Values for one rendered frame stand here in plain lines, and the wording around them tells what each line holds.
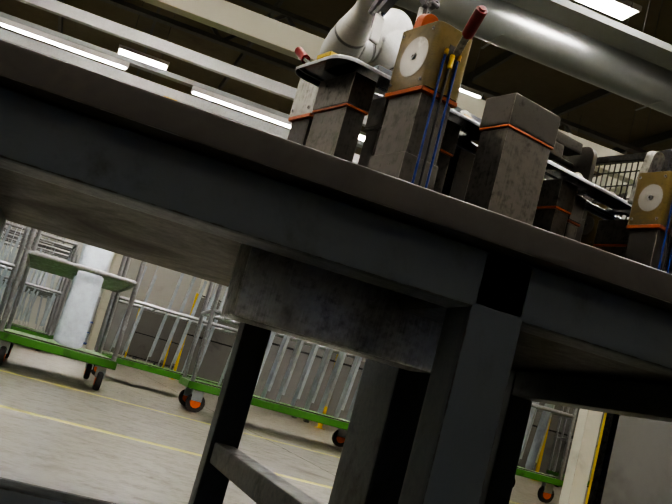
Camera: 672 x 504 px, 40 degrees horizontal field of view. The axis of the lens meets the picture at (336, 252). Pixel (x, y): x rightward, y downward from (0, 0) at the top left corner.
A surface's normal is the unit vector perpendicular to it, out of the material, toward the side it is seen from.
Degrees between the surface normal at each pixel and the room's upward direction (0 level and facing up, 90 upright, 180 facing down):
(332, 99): 90
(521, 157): 90
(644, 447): 90
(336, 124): 90
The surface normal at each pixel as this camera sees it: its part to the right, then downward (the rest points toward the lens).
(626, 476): -0.92, -0.29
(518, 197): 0.54, 0.01
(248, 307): 0.29, -0.08
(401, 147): -0.80, -0.30
